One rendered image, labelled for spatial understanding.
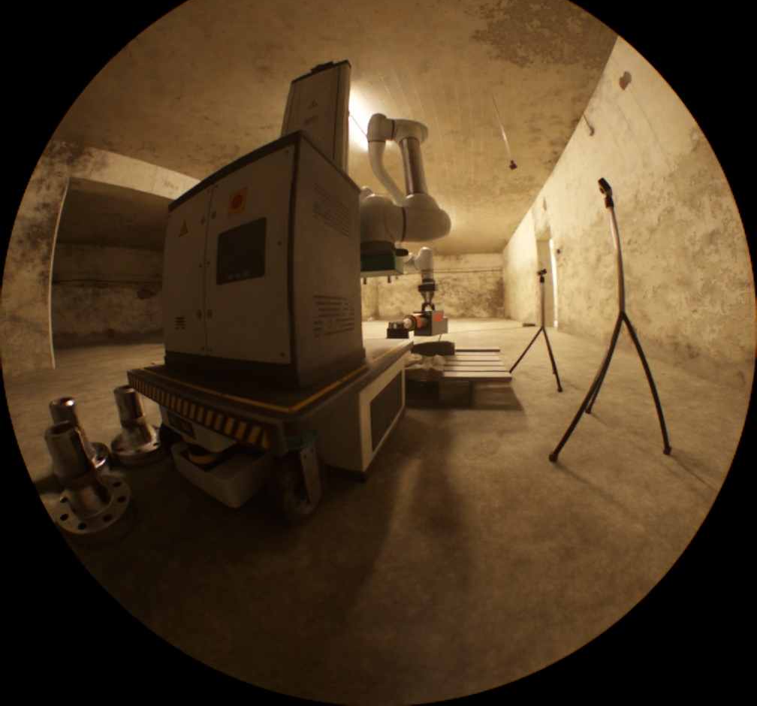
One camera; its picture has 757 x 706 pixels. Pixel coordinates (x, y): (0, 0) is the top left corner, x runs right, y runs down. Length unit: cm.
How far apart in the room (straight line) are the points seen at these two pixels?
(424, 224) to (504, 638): 117
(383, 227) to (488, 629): 113
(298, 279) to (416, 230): 65
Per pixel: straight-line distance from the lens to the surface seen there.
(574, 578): 58
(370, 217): 100
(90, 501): 76
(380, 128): 143
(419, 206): 106
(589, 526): 68
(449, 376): 121
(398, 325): 134
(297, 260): 47
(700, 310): 241
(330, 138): 115
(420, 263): 172
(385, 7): 268
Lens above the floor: 46
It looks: 4 degrees down
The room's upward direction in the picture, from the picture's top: 2 degrees counter-clockwise
